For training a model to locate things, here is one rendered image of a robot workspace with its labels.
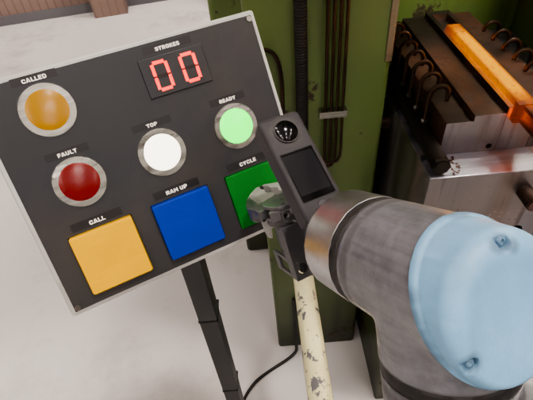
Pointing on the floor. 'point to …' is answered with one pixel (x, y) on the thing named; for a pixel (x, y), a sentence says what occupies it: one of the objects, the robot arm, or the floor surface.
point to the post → (197, 286)
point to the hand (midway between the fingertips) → (259, 189)
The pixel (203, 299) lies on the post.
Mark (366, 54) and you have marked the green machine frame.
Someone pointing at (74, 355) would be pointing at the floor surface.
